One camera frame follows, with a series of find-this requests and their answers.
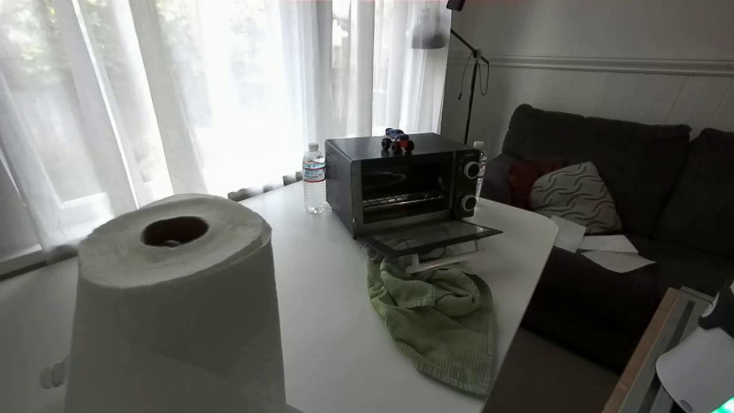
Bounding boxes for red and blue toy car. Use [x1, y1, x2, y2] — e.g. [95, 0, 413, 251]
[381, 129, 415, 156]

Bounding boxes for black toaster oven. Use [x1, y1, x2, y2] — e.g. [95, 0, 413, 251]
[326, 134, 495, 258]

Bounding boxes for clear plastic water bottle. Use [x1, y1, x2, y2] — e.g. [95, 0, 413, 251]
[302, 143, 326, 216]

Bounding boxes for green towel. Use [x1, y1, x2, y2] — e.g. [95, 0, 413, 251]
[366, 255, 495, 399]

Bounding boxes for dark red cushion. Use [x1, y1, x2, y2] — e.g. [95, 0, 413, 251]
[502, 159, 563, 208]

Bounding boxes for patterned grey cushion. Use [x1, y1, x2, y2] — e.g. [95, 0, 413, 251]
[529, 160, 622, 234]

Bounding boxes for white paper towel roll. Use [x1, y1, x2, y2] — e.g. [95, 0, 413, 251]
[66, 196, 286, 413]

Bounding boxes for black floor lamp stand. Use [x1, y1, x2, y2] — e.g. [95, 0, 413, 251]
[444, 0, 493, 146]

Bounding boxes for white papers on sofa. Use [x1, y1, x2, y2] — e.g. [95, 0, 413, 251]
[553, 216, 651, 274]

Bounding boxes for dark brown sofa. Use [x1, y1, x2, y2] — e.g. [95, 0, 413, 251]
[481, 104, 734, 372]

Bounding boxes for white sheer curtain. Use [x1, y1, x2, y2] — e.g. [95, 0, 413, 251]
[0, 0, 452, 255]

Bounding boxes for wooden side table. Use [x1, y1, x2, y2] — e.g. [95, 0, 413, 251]
[603, 286, 712, 413]

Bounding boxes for white plate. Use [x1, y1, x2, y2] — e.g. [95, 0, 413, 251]
[657, 329, 734, 413]

